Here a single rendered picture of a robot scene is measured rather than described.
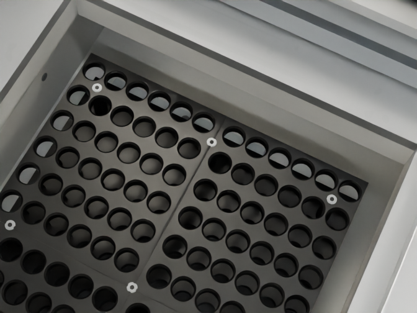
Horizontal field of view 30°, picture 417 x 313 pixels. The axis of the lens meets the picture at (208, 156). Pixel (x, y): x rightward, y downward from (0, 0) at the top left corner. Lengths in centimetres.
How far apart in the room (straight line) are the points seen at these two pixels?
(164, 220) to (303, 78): 11
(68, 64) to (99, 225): 14
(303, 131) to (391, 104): 12
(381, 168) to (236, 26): 15
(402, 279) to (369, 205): 15
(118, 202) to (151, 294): 5
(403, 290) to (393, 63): 11
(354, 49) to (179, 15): 9
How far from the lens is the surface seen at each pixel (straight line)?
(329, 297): 48
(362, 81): 41
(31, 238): 42
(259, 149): 49
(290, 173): 43
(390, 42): 39
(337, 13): 39
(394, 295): 36
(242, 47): 41
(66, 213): 42
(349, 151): 52
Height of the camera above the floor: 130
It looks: 67 degrees down
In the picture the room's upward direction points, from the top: 6 degrees clockwise
